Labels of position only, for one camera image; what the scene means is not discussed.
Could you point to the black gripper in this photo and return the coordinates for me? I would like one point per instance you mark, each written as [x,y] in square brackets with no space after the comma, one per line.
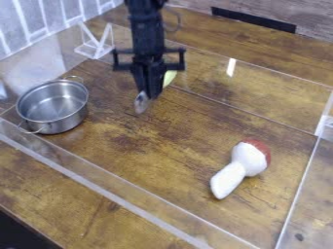
[157,69]

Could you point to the green handled metal spoon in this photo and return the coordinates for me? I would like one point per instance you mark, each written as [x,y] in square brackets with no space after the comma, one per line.
[142,100]

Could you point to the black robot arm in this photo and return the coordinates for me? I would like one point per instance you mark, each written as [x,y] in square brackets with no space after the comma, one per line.
[148,32]

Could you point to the clear acrylic triangle stand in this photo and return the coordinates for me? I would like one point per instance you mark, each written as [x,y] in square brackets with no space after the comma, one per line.
[93,47]

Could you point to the small steel pot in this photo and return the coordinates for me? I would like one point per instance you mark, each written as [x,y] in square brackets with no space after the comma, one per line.
[54,107]

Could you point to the red white toy mushroom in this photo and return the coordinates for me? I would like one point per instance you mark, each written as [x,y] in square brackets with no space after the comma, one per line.
[251,159]

